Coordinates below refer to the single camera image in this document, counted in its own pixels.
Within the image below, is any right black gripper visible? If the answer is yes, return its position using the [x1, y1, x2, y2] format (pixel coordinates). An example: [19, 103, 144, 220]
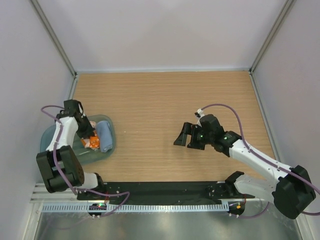
[173, 122, 214, 151]

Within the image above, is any orange and white towel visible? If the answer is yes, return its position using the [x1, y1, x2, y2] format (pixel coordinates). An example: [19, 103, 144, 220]
[80, 120, 100, 151]

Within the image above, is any blue bear towel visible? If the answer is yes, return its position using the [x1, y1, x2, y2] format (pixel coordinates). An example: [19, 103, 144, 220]
[95, 120, 113, 153]

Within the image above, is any translucent blue plastic bin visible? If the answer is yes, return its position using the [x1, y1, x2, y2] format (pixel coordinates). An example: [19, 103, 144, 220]
[39, 114, 117, 166]

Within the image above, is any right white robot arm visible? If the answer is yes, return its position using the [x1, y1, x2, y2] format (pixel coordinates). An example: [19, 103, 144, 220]
[173, 114, 316, 219]

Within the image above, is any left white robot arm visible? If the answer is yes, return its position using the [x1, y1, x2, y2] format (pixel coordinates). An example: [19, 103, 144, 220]
[36, 114, 106, 200]

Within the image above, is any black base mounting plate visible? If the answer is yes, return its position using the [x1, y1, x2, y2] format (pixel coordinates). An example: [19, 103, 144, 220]
[76, 181, 256, 206]

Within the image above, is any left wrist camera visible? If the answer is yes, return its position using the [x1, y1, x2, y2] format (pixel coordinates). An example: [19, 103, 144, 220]
[60, 99, 85, 119]

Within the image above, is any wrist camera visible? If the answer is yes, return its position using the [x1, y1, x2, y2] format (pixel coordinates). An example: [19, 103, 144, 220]
[194, 108, 205, 126]
[60, 99, 85, 119]

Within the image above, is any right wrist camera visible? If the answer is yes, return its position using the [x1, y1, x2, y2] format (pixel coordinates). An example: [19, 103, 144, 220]
[194, 108, 205, 126]

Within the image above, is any white slotted cable duct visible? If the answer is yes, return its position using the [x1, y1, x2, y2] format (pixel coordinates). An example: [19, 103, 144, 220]
[41, 202, 229, 214]

